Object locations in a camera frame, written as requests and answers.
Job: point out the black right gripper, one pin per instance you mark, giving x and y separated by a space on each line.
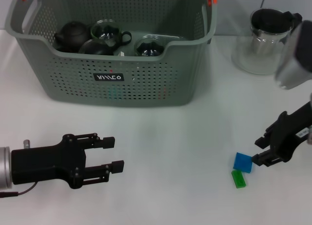
290 132

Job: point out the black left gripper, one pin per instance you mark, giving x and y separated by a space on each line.
48 164

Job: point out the blue square brick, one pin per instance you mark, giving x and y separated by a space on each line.
242 163

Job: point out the green brick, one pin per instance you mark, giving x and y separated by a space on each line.
239 179

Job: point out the glass teacup with black base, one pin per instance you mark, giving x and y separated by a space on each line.
92 48
149 48
107 35

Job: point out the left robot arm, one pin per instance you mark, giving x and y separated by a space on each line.
5 167

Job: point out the grey perforated plastic storage bin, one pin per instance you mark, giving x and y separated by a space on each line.
146 88

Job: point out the right wrist metal plug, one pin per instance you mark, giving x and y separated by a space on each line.
310 135

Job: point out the wrist metal plug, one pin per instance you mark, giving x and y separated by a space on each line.
26 144
310 135

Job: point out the left wrist metal plug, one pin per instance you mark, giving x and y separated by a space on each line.
26 144

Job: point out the black clay teapot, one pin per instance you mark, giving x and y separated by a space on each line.
70 35

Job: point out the glass pitcher with black lid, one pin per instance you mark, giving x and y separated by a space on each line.
263 20

